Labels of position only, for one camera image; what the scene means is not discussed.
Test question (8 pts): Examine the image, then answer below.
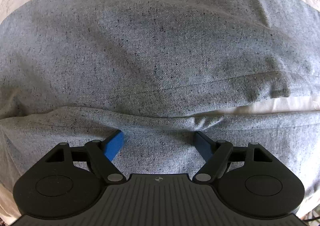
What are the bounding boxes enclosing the grey speckled sweatpants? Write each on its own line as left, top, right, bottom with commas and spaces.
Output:
0, 0, 320, 200

